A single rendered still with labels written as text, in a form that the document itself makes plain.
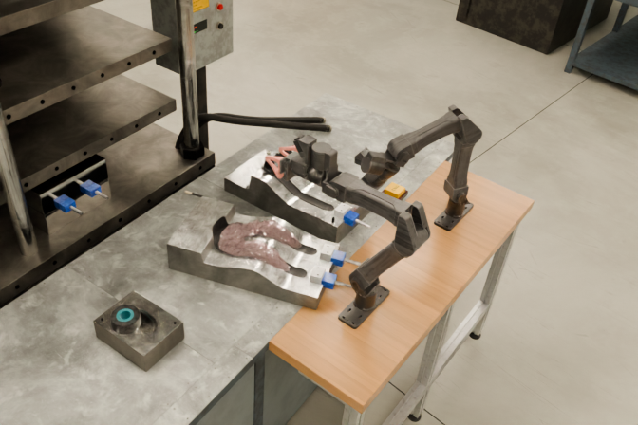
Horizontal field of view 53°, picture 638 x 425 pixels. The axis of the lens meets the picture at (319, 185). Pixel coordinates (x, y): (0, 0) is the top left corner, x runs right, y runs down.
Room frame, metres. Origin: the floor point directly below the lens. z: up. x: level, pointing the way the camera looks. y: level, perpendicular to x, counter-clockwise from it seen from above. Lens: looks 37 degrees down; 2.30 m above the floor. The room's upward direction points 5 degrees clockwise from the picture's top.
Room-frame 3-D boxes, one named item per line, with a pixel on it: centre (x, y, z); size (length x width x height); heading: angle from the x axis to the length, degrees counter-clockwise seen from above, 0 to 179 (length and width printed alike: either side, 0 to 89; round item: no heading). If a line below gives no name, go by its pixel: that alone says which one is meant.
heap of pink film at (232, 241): (1.54, 0.18, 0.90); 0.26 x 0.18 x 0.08; 76
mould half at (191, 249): (1.53, 0.18, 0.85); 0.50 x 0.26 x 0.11; 76
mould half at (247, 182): (1.88, 0.07, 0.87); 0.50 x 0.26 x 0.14; 59
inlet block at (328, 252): (1.53, -0.09, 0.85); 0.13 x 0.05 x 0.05; 76
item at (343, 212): (1.69, -0.13, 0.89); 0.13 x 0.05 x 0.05; 59
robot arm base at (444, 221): (1.88, -0.51, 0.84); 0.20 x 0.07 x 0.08; 146
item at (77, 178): (1.83, 1.04, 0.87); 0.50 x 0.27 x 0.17; 59
